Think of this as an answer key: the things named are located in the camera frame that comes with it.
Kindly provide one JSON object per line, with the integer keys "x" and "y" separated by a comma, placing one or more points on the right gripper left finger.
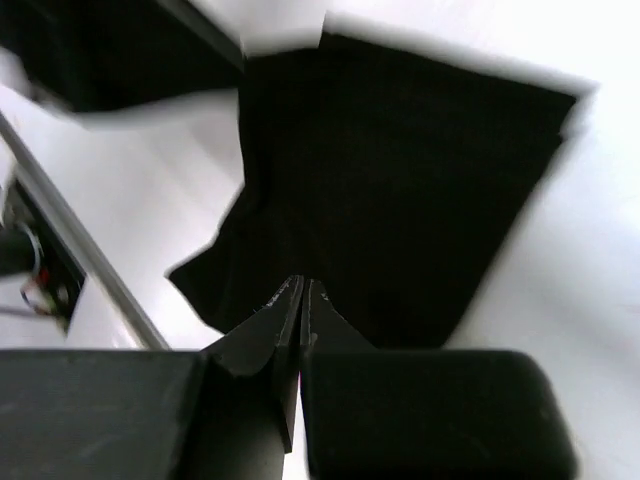
{"x": 224, "y": 412}

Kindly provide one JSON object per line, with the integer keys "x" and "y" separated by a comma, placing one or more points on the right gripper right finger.
{"x": 426, "y": 414}

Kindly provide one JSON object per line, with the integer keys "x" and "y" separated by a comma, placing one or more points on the black skirt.
{"x": 390, "y": 177}

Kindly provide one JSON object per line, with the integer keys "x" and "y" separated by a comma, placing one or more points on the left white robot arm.
{"x": 131, "y": 111}

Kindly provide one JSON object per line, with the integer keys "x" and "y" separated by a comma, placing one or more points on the aluminium rail front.
{"x": 78, "y": 240}

